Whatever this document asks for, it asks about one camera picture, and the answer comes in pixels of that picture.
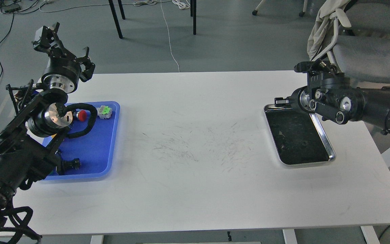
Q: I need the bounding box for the blue plastic tray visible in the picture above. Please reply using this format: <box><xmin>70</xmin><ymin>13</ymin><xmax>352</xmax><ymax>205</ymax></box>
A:
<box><xmin>45</xmin><ymin>101</ymin><xmax>120</xmax><ymax>181</ymax></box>

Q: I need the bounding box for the beige cloth on chair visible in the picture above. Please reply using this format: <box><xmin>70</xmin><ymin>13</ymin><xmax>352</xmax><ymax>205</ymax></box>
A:
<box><xmin>307</xmin><ymin>0</ymin><xmax>350</xmax><ymax>60</ymax></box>

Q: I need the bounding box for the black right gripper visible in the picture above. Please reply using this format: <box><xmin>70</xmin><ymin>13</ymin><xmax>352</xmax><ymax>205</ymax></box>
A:
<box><xmin>274</xmin><ymin>87</ymin><xmax>311</xmax><ymax>113</ymax></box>

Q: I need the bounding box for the grey office chair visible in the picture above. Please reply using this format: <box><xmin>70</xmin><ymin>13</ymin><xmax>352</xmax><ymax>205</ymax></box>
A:
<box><xmin>312</xmin><ymin>0</ymin><xmax>390</xmax><ymax>84</ymax></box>

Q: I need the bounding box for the stainless steel tray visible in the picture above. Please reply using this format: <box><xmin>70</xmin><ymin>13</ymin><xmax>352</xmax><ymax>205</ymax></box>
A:
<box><xmin>264</xmin><ymin>104</ymin><xmax>336</xmax><ymax>167</ymax></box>

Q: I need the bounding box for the green grey connector part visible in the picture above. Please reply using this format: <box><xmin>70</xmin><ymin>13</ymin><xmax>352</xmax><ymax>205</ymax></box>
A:
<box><xmin>96</xmin><ymin>105</ymin><xmax>113</xmax><ymax>119</ymax></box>

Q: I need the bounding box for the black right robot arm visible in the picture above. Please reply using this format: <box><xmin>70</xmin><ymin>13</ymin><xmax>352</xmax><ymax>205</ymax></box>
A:
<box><xmin>275</xmin><ymin>59</ymin><xmax>390</xmax><ymax>135</ymax></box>

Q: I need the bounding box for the white floor cable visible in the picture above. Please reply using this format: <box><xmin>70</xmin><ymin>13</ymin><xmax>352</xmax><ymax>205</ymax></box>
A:
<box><xmin>159</xmin><ymin>0</ymin><xmax>181</xmax><ymax>73</ymax></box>

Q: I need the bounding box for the black table leg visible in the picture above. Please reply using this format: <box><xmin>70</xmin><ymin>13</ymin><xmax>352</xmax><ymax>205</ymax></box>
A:
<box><xmin>189</xmin><ymin>0</ymin><xmax>197</xmax><ymax>35</ymax></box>
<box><xmin>108</xmin><ymin>0</ymin><xmax>126</xmax><ymax>40</ymax></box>

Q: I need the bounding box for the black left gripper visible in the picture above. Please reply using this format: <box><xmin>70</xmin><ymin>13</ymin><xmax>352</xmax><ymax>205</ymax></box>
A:
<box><xmin>32</xmin><ymin>23</ymin><xmax>95</xmax><ymax>93</ymax></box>

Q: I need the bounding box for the black industrial part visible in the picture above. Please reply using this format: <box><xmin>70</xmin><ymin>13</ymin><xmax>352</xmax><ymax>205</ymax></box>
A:
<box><xmin>56</xmin><ymin>159</ymin><xmax>82</xmax><ymax>176</ymax></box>

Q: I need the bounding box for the black table leg right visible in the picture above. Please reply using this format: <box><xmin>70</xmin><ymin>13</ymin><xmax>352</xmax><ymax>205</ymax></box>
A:
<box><xmin>189</xmin><ymin>0</ymin><xmax>197</xmax><ymax>35</ymax></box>

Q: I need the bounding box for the red push button switch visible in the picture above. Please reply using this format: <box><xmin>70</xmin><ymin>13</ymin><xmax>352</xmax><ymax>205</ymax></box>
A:
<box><xmin>73</xmin><ymin>109</ymin><xmax>88</xmax><ymax>122</ymax></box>

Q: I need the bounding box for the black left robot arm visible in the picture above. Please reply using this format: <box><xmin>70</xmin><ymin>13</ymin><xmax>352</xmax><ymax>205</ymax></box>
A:
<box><xmin>0</xmin><ymin>23</ymin><xmax>98</xmax><ymax>244</ymax></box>

